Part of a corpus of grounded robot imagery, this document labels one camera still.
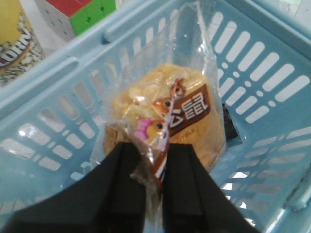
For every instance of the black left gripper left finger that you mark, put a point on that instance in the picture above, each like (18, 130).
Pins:
(106, 200)

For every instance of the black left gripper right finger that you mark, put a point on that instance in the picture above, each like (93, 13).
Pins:
(192, 201)

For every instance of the packaged bread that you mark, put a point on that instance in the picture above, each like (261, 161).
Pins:
(168, 94)

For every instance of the light blue plastic basket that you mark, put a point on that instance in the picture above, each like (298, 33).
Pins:
(51, 115)

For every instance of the yellow popcorn paper cup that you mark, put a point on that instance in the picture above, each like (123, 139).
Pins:
(20, 49)

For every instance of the colourful rubik's cube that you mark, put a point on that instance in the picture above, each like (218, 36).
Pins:
(70, 18)

